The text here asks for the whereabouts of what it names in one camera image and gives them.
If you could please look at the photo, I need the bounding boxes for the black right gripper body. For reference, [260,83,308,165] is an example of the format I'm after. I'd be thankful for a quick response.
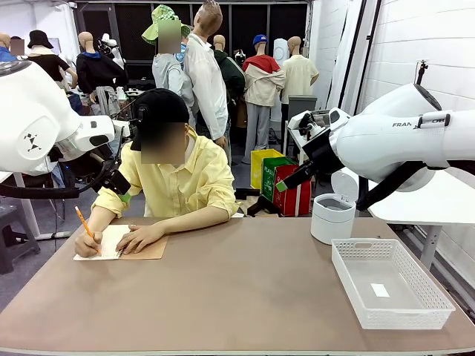
[302,130,344,175]

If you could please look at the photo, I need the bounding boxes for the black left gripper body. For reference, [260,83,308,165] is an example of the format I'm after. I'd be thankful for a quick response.
[94,165,132,196]

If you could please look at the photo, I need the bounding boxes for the yellow pencil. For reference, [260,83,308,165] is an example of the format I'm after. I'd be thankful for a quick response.
[73,205,102,256]

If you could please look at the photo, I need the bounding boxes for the spiral notebook with brown cover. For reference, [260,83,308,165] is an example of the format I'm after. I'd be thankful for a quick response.
[73,223,169,261]

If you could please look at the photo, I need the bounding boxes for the person's left forearm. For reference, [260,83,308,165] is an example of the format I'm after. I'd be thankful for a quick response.
[159,205,229,237]

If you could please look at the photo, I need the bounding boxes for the person's right forearm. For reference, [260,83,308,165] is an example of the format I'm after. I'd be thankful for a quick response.
[85,205,123,242]

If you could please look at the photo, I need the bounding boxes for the person's left hand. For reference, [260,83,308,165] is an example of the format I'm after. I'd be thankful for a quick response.
[115,223,166,256]

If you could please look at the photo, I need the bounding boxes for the person's right hand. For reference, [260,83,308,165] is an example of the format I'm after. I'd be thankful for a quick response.
[73,230,104,259]

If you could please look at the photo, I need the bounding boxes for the red bag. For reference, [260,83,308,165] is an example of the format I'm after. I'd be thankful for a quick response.
[272,164,313,218]

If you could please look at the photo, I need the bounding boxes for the green bag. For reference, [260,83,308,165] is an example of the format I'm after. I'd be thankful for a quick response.
[261,156,298,203]

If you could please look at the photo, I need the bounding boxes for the yellow bag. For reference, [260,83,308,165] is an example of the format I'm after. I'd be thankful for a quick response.
[250,148,285,191]

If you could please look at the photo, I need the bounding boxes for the grey bin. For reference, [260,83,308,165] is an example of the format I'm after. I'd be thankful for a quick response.
[287,95,318,123]

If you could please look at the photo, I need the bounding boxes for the black floor stands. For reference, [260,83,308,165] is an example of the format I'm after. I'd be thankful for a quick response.
[234,187,281,218]

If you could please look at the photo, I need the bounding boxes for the white trash bin with lid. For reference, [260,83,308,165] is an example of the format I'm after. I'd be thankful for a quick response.
[310,171,360,245]

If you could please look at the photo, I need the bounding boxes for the person in yellow shirt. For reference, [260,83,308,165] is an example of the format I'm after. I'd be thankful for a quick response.
[91,88,240,220]

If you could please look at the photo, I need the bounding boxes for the mannequin in cream shirt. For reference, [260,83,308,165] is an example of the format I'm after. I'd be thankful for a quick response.
[281,36,320,105]

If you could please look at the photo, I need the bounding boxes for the black baseball cap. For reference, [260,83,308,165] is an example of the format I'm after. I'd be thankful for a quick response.
[130,88,190,151]

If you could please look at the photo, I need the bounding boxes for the mannequin with blue cap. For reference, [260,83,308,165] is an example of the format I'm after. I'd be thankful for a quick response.
[241,34,286,165]

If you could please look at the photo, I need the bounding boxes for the mannequin in black hoodie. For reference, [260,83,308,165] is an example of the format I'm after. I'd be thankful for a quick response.
[76,31,129,116]

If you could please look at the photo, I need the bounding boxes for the tall white oval appliance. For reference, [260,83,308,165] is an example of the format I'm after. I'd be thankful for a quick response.
[273,38,290,123]

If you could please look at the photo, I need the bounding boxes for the mannequin with green hat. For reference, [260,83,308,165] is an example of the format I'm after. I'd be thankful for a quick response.
[142,4,196,112]

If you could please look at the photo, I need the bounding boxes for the mannequin in dark green jacket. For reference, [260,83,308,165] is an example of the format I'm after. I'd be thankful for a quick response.
[213,34,246,112]

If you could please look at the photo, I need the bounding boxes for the black tripod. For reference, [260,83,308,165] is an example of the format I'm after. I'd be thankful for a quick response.
[414,58,430,87]

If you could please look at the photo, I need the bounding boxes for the tall mannequin in white shirt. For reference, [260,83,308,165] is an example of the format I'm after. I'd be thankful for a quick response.
[183,0,231,149]

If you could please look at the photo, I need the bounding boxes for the mannequin with black bucket hat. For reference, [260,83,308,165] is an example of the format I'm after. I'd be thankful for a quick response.
[26,29,79,90]

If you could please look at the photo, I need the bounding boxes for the background person with blurred face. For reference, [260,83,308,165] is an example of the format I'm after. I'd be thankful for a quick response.
[9,36,27,59]

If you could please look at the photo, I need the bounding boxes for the mannequin in blue shirt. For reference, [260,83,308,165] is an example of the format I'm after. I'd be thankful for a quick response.
[0,32,18,62]

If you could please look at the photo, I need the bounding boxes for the white perforated plastic basket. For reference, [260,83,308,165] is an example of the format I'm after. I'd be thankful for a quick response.
[330,237,456,331]

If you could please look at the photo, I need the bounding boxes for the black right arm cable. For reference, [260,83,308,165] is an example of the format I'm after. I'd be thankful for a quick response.
[355,161,428,212]

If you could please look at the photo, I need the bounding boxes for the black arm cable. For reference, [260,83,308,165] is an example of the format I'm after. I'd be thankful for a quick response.
[0,157,112,200]
[355,161,428,212]

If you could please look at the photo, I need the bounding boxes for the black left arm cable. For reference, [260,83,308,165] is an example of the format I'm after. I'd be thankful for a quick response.
[0,157,112,200]

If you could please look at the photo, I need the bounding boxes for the white table leg frame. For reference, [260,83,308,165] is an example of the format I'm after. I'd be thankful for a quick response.
[13,172,71,240]

